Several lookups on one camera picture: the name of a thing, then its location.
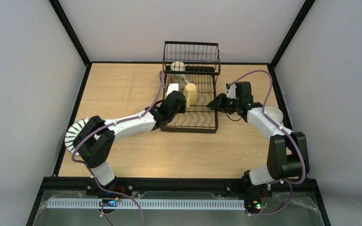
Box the yellow ceramic mug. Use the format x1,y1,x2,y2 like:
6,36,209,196
183,83,198,109

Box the seashell pattern ceramic mug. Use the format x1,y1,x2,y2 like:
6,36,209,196
169,61,190,93

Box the black wire dish rack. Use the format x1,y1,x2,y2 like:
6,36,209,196
161,40,221,134

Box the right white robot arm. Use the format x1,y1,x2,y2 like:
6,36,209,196
207,81,309,186

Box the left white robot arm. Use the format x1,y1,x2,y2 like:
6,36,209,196
64,91,186,186

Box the white bowl with dark rim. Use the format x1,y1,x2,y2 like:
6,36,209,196
263,105,284,124

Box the blue striped white plate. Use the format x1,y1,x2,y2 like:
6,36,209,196
64,117,90,153

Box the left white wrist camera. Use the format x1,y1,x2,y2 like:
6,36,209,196
165,83,180,97

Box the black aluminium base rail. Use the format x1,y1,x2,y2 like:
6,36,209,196
40,177,321,198

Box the white slotted cable duct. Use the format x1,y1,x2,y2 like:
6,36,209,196
46,198,245,210

